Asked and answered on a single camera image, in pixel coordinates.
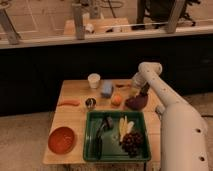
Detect wooden table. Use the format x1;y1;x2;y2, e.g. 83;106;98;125
43;80;161;164

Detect green plastic tray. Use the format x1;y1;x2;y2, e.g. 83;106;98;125
83;111;151;162

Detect blue sponge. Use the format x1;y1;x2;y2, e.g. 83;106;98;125
101;81;113;98

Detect purple bowl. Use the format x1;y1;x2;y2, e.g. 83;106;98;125
125;94;148;110

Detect orange carrot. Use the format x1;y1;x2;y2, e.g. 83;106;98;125
57;100;80;106

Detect orange bowl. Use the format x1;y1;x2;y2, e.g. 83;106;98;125
48;127;76;155

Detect small metal cup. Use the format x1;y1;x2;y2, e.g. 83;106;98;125
85;98;96;110

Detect white cup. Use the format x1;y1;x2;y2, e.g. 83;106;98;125
88;73;101;89

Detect yellow banana pieces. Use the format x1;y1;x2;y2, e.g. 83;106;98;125
119;116;134;141

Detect black rectangular object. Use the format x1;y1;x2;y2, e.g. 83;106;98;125
140;83;150;96

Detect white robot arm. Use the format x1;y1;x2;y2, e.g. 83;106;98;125
132;62;209;171

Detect black utensil in tray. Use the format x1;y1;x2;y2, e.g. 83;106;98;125
95;116;113;159

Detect bunch of dark grapes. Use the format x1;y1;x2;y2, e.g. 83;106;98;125
121;132;143;157

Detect orange fruit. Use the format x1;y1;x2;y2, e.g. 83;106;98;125
111;94;123;106

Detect background wooden board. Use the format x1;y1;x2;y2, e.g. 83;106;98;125
64;18;131;36

